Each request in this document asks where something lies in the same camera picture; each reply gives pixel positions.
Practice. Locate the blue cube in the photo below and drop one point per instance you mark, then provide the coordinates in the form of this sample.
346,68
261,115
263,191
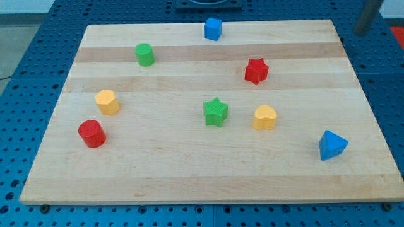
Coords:
213,29

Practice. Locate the wooden board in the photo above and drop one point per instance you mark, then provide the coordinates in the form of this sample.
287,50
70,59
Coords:
158,149

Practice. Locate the green star block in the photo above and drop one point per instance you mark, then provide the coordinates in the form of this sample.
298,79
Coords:
215,112

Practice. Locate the yellow heart block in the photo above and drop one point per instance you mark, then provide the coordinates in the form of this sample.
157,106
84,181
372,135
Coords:
264,117

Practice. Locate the red star block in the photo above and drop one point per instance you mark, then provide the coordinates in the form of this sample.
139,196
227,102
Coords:
256,71

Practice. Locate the green cylinder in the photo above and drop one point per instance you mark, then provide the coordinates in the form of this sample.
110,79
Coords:
144,54

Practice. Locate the yellow hexagon block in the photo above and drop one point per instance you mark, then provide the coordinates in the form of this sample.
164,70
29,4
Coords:
107,102

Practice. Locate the red cylinder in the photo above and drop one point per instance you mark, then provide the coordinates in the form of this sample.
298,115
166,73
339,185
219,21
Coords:
92,133

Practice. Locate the blue triangle block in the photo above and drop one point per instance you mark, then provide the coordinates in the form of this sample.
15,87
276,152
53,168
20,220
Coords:
331,145

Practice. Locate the grey metal pole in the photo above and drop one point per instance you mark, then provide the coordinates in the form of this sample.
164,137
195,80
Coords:
366,17

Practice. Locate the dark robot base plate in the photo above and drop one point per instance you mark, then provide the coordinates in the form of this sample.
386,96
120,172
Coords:
187,5

